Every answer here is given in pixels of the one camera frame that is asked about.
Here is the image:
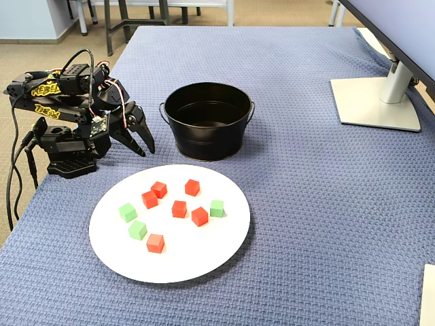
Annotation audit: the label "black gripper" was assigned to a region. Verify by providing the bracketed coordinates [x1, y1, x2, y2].
[97, 79, 156, 158]

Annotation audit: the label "red cube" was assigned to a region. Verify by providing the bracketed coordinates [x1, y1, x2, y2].
[171, 200, 188, 219]
[146, 233, 166, 254]
[150, 181, 169, 200]
[141, 190, 160, 210]
[191, 206, 209, 228]
[184, 179, 201, 198]

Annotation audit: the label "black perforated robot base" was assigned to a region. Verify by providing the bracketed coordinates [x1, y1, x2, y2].
[32, 117, 113, 180]

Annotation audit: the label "white round plate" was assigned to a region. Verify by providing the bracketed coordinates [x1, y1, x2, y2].
[88, 164, 251, 285]

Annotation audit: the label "black metal bucket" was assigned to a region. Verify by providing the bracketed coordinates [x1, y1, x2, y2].
[158, 81, 256, 162]

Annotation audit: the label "green cube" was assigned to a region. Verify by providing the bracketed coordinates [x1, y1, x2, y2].
[118, 202, 138, 223]
[209, 199, 225, 218]
[128, 219, 148, 242]

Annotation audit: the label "white table leg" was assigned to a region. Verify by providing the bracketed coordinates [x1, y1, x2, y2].
[77, 0, 90, 37]

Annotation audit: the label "white table with leg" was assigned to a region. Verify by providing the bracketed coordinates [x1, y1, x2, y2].
[90, 0, 235, 27]

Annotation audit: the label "blue woven tablecloth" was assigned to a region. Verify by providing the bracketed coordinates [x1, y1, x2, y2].
[0, 26, 435, 326]

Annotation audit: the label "white desk legs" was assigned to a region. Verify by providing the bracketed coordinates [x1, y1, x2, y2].
[328, 0, 347, 28]

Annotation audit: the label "computer monitor screen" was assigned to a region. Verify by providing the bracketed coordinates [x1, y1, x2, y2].
[338, 0, 435, 92]

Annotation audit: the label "white flat board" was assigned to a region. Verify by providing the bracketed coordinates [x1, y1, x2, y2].
[419, 263, 435, 326]

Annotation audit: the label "small black camera circuit board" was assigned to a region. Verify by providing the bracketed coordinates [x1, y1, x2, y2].
[89, 114, 110, 139]

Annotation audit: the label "thin black camera cable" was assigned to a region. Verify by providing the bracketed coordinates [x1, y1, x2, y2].
[59, 49, 99, 122]

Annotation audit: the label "grey metal table frame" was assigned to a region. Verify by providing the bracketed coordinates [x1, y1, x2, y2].
[103, 0, 171, 57]

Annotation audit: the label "black power cable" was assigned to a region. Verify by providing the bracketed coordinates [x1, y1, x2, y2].
[13, 145, 39, 221]
[5, 130, 35, 232]

